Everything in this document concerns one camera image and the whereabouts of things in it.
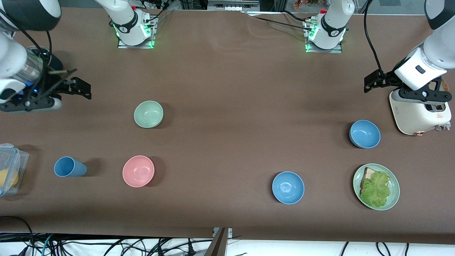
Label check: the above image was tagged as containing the dark wooden beam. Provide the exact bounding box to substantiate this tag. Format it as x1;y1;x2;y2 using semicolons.
204;228;229;256

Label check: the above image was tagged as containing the blue bowl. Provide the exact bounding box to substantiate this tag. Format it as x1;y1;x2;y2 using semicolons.
272;171;305;205
349;120;381;149

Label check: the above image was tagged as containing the blue cup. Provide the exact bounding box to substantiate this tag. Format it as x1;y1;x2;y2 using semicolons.
54;156;87;177

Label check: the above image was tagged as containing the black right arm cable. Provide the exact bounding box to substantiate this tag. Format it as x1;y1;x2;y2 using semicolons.
21;30;54;103

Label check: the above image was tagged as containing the green bowl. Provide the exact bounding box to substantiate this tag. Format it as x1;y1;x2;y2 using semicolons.
134;101;164;129

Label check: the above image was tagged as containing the grey equipment box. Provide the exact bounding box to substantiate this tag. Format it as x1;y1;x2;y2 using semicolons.
207;0;261;11

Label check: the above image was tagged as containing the yellow fruit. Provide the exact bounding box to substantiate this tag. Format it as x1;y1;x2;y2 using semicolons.
0;169;19;188

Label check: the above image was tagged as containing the clear plastic container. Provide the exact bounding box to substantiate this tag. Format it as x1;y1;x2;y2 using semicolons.
0;143;30;197

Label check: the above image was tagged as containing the white paper strip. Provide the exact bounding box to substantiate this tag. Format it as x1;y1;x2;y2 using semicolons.
245;11;285;17

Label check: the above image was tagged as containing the pink bowl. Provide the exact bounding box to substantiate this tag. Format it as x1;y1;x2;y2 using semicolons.
122;155;155;188

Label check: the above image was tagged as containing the bread slice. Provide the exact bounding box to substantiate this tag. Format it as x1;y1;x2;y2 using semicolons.
360;167;391;194

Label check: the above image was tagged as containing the cream white toaster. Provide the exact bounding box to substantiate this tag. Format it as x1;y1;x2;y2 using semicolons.
389;80;453;136

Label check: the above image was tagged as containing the green plate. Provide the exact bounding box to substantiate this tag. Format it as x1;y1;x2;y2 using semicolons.
353;163;400;211

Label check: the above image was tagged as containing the teal cable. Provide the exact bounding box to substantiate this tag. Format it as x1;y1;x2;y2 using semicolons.
40;234;54;256

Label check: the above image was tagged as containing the green lettuce leaf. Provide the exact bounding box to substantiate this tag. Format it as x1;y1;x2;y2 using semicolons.
360;171;391;208

